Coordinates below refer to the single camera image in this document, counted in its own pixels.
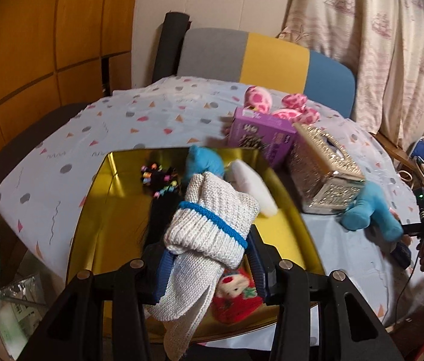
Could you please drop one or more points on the gold tray box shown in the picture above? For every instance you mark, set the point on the gold tray box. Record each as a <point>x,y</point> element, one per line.
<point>111,228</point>

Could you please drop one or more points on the white plush piece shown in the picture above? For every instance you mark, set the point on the white plush piece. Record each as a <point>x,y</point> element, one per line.
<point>245,179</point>

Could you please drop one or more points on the purple cardboard box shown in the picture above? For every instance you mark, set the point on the purple cardboard box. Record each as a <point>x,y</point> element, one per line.
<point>270,135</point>

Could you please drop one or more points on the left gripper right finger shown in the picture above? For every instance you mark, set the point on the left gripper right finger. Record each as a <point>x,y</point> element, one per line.
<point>262,259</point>

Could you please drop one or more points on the beige patterned curtain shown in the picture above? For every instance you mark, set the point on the beige patterned curtain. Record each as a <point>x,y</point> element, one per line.
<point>382,43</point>

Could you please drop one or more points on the blue folding chair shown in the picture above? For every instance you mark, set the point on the blue folding chair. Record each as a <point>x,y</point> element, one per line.
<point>416,155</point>

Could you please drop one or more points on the white knitted sock blue band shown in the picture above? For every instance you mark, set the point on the white knitted sock blue band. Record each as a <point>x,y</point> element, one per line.
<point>207,235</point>

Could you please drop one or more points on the blue plush toy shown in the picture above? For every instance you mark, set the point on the blue plush toy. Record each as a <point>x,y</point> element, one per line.
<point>370,206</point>

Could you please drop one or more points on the gold ornate tissue box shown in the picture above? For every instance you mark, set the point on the gold ornate tissue box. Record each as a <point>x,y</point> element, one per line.
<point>325,175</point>

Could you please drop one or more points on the grey yellow blue chair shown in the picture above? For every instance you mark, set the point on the grey yellow blue chair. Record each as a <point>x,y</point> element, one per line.
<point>251,58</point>

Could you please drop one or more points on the patterned grey tablecloth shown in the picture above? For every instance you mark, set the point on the patterned grey tablecloth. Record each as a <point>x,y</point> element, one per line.
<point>42,198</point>

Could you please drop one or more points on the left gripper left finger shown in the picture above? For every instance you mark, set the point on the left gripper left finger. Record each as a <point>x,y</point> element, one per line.
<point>164,265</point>

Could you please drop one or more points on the red santa plush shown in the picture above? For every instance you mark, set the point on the red santa plush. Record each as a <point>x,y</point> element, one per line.
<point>235,297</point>

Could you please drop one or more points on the wooden wardrobe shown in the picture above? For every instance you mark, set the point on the wooden wardrobe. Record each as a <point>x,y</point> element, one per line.
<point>59,52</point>

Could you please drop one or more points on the wooden side table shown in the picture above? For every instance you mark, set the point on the wooden side table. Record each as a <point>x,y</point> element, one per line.
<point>400,159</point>

